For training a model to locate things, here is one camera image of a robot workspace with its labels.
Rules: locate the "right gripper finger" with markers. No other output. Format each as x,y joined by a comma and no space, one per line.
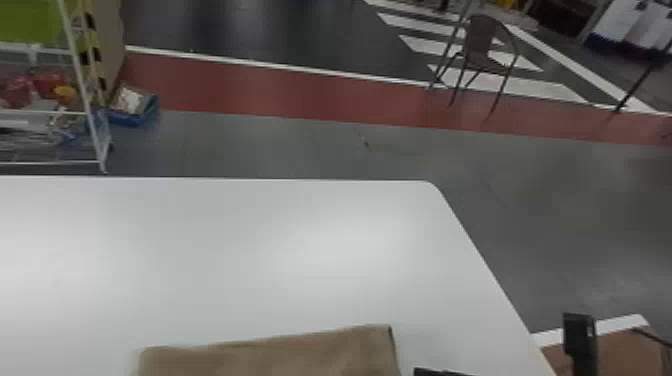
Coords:
441,372

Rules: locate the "beige towel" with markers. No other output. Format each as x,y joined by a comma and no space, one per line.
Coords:
273,354

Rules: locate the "brown chair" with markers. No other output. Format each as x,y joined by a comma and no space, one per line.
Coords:
480,44

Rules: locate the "blue tray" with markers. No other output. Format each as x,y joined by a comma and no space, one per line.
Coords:
137,116

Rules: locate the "red snack packet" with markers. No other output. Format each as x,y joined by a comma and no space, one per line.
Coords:
23,89

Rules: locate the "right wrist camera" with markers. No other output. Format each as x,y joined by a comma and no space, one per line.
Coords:
579,336

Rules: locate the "yellow black striped post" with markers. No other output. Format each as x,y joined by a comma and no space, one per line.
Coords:
96,52

